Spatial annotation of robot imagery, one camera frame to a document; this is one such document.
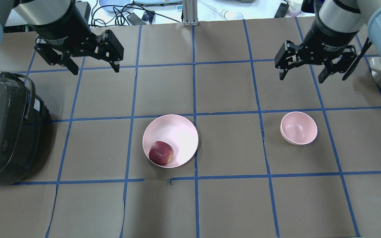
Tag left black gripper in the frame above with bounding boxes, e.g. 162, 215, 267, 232
34, 13, 124, 75

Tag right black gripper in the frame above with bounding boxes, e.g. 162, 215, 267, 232
274, 20, 358, 83

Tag pink bowl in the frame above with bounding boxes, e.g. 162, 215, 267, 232
280, 111, 318, 145

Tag red apple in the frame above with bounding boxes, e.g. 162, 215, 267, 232
148, 141, 174, 166

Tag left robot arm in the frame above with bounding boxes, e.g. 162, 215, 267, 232
0, 0, 124, 75

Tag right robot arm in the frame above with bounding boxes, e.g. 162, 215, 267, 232
274, 0, 381, 89

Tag pink plate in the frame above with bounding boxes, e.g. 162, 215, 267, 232
142, 114, 199, 168

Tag black power adapter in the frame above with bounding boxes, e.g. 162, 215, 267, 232
126, 13, 146, 25

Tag black rice cooker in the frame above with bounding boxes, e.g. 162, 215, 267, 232
0, 72, 49, 186

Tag black cables on desk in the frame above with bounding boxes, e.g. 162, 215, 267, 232
90, 0, 181, 27

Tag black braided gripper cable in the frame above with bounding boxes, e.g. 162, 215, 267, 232
342, 38, 373, 81

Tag aluminium frame post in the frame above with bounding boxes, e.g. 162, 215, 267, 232
182, 0, 199, 27

